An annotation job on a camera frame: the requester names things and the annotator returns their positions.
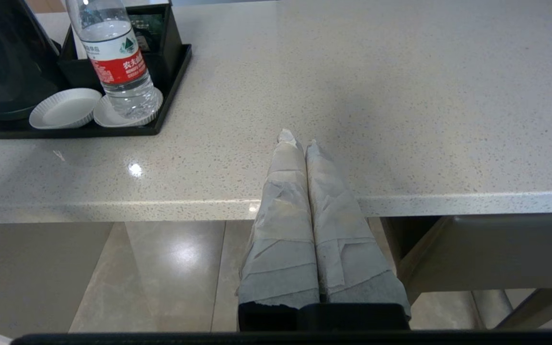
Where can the black condiment holder box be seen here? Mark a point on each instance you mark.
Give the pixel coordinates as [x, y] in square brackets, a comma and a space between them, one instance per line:
[170, 52]

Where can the black electric kettle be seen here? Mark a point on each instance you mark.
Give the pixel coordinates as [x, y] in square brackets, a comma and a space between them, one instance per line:
[7, 62]

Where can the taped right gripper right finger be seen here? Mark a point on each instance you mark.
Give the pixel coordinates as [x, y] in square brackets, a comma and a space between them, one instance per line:
[343, 239]

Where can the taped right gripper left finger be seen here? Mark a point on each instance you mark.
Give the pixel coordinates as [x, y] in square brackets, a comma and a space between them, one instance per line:
[281, 230]

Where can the black serving tray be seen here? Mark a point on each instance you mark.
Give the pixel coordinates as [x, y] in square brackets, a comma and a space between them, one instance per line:
[65, 133]

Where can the white paper coaster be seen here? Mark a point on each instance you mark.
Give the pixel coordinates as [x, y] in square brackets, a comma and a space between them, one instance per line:
[63, 110]
[106, 117]

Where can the red-capped plastic water bottle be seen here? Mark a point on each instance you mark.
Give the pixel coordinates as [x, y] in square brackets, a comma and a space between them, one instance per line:
[120, 62]

